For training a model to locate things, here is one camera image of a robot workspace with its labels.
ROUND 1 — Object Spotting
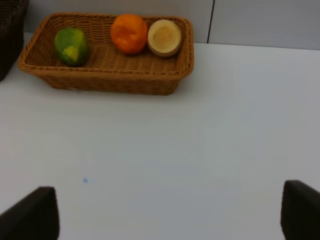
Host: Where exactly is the tan round bun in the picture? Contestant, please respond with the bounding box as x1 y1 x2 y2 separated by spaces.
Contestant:
147 19 182 57

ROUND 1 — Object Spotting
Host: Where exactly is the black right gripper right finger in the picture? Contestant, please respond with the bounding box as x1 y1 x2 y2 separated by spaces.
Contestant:
280 180 320 240

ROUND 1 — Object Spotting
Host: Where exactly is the light orange wicker basket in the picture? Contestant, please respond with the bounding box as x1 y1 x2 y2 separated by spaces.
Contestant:
18 12 194 95

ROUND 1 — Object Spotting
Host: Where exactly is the dark brown wicker basket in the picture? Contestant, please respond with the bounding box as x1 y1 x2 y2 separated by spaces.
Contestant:
0 0 29 80

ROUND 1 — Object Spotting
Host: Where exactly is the orange fruit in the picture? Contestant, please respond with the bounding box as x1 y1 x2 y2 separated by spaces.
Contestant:
110 14 148 55

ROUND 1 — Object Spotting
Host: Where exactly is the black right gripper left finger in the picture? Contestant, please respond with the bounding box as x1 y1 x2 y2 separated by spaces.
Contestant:
0 186 60 240

